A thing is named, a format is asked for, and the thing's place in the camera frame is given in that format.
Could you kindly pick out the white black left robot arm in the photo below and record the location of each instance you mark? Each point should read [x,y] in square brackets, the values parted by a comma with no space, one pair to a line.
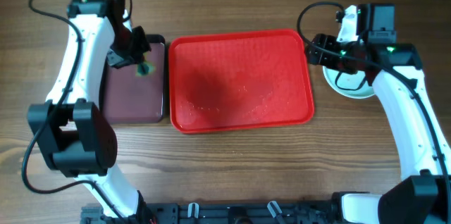
[73,136]

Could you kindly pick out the black tray with water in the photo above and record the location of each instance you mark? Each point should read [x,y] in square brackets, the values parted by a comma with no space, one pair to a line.
[131,99]

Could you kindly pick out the red plastic tray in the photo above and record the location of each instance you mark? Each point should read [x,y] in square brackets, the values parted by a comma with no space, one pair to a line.
[240,80]

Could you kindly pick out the mint green rimmed plate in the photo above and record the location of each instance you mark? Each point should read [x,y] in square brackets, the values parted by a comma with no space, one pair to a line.
[352,86]

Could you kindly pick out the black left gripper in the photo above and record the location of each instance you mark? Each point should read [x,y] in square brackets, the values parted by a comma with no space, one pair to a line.
[139,56]

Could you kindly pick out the green yellow sponge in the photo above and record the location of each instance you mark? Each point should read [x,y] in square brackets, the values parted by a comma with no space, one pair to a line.
[144,68]

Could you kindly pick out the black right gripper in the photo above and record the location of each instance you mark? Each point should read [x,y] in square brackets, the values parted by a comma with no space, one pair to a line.
[318,57]

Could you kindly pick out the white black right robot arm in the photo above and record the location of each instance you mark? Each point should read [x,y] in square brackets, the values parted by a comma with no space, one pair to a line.
[367,43]

